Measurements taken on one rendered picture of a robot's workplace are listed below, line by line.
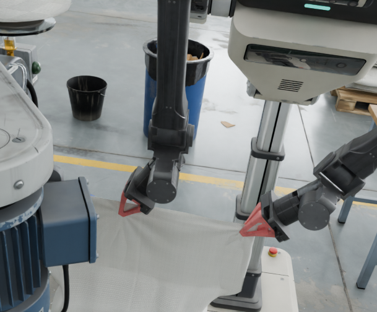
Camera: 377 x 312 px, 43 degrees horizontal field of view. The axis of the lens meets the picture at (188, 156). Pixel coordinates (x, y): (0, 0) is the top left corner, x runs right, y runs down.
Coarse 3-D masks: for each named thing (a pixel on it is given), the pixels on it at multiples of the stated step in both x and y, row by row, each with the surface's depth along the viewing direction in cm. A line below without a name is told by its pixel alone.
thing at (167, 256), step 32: (128, 224) 106; (160, 224) 104; (192, 224) 102; (224, 224) 102; (128, 256) 111; (160, 256) 109; (192, 256) 107; (224, 256) 107; (96, 288) 113; (128, 288) 113; (160, 288) 113; (192, 288) 112; (224, 288) 112
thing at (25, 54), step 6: (0, 48) 104; (18, 48) 105; (24, 48) 105; (30, 48) 106; (36, 48) 108; (6, 54) 105; (18, 54) 105; (24, 54) 104; (30, 54) 105; (36, 54) 108; (24, 60) 105; (30, 60) 106; (36, 60) 109; (30, 66) 106; (30, 72) 107; (30, 78) 107
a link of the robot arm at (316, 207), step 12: (324, 180) 92; (312, 192) 91; (324, 192) 88; (336, 192) 92; (300, 204) 89; (312, 204) 87; (324, 204) 86; (336, 204) 87; (300, 216) 88; (312, 216) 87; (324, 216) 87; (312, 228) 88
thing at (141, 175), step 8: (136, 168) 103; (144, 168) 97; (136, 176) 99; (144, 176) 96; (136, 184) 98; (144, 184) 97; (128, 192) 96; (136, 192) 97; (144, 192) 97; (136, 200) 96; (144, 200) 97; (144, 208) 97; (152, 208) 97
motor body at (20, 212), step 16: (16, 208) 59; (32, 208) 60; (0, 224) 57; (16, 224) 58; (32, 224) 62; (0, 240) 59; (16, 240) 60; (32, 240) 63; (0, 256) 60; (16, 256) 61; (32, 256) 65; (0, 272) 62; (16, 272) 63; (32, 272) 67; (48, 272) 73; (0, 288) 63; (16, 288) 65; (32, 288) 66; (48, 288) 72; (0, 304) 63; (16, 304) 66; (32, 304) 67; (48, 304) 73
